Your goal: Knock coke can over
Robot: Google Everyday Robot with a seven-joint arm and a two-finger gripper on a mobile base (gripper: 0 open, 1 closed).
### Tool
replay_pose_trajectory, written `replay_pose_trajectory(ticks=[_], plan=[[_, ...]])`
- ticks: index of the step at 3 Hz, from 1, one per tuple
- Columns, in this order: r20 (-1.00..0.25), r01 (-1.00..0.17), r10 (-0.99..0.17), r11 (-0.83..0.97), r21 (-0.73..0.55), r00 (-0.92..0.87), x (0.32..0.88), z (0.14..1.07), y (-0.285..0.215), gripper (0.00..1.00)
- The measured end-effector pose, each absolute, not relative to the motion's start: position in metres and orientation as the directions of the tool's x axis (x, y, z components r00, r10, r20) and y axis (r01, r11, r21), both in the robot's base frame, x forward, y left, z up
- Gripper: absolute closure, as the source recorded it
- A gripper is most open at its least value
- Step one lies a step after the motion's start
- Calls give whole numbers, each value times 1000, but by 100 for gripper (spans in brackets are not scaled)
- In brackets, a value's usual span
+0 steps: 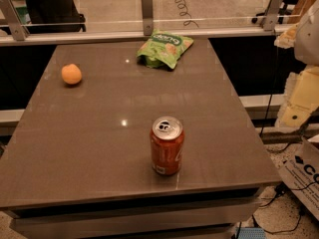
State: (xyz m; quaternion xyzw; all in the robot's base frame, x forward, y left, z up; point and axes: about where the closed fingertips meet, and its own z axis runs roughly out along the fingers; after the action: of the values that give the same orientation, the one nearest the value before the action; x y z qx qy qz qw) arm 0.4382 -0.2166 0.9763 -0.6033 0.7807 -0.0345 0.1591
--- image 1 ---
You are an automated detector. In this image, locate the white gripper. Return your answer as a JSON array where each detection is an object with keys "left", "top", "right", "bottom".
[{"left": 274, "top": 0, "right": 319, "bottom": 128}]

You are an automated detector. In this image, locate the red coke can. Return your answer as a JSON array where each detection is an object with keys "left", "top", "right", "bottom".
[{"left": 150, "top": 117, "right": 184, "bottom": 175}]

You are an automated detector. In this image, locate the cardboard box with print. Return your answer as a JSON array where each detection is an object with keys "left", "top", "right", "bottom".
[{"left": 279, "top": 136, "right": 319, "bottom": 220}]

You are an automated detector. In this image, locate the green chip bag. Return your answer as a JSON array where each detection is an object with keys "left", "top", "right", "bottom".
[{"left": 137, "top": 30, "right": 193, "bottom": 70}]

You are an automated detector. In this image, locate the orange fruit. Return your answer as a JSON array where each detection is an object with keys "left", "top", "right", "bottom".
[{"left": 61, "top": 64, "right": 82, "bottom": 85}]

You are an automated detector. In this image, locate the black office chair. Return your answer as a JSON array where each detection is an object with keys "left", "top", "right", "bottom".
[{"left": 25, "top": 0, "right": 86, "bottom": 34}]

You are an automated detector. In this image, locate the glass railing panel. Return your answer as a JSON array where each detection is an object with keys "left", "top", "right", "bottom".
[{"left": 0, "top": 0, "right": 300, "bottom": 35}]

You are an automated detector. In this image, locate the grey table drawer cabinet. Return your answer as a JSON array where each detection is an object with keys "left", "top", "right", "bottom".
[{"left": 0, "top": 186, "right": 267, "bottom": 239}]

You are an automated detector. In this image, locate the right metal railing bracket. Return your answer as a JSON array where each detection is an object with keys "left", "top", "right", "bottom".
[{"left": 261, "top": 0, "right": 283, "bottom": 31}]

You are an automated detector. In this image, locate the metal railing bracket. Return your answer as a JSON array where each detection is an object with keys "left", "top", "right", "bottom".
[
  {"left": 141, "top": 0, "right": 154, "bottom": 36},
  {"left": 261, "top": 0, "right": 283, "bottom": 31},
  {"left": 0, "top": 0, "right": 29, "bottom": 41}
]

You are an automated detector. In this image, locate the black floor cable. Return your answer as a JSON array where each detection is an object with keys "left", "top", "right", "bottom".
[{"left": 250, "top": 181, "right": 319, "bottom": 236}]

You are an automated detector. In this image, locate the coiled black cable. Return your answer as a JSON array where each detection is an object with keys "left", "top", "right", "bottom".
[{"left": 166, "top": 0, "right": 200, "bottom": 29}]

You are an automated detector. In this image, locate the middle metal railing bracket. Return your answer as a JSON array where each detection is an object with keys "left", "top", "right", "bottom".
[{"left": 141, "top": 0, "right": 154, "bottom": 36}]

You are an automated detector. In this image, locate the left metal railing bracket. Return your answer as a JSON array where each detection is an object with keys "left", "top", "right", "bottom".
[{"left": 0, "top": 0, "right": 29, "bottom": 41}]

